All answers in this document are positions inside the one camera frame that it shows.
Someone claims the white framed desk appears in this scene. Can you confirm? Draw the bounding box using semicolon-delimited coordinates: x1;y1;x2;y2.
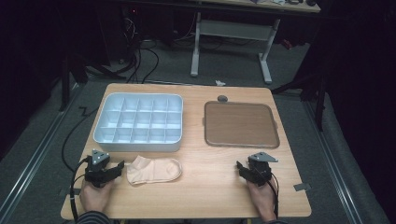
186;0;321;85

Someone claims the brown wooden tray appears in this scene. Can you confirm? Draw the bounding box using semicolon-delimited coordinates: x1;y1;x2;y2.
203;100;280;149

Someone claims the person's left hand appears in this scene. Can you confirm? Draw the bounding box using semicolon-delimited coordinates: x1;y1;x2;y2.
78;176;115;216

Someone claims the metal floor rail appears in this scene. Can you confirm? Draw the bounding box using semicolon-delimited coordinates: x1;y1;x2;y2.
0;83;83;218
304;101;365;224

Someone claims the beige sock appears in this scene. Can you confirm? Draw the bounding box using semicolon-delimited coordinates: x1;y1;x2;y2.
125;155;183;187

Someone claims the black computer case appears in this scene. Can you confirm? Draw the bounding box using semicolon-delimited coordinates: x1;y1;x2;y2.
120;6;148;64

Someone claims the person's right hand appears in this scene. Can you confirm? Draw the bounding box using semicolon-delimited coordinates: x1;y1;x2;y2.
247;177;278;222

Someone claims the dark metal stand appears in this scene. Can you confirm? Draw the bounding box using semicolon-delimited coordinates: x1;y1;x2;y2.
58;52;127;113
270;73;328;132

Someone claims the black looped floor cable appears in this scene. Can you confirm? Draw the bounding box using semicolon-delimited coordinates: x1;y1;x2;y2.
124;36;161;84

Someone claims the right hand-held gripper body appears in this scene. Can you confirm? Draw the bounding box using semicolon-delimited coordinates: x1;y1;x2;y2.
247;151;279;188

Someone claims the grey tape piece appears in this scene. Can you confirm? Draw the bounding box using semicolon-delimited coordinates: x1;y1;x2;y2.
58;188;76;198
293;182;312;192

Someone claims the white divided storage box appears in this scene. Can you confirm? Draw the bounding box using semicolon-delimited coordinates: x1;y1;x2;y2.
92;91;185;153

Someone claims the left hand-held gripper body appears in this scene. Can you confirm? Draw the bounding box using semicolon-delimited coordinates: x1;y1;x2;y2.
84;148;111;189

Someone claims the hand-held gripper black cable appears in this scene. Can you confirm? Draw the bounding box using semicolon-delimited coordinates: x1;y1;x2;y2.
255;164;280;220
69;157;92;223

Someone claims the right hand-held gripper black cable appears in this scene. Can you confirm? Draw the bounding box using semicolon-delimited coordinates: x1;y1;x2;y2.
255;164;280;220

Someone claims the left hand-held gripper black cable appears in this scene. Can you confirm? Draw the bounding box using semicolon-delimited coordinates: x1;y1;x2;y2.
69;157;92;223

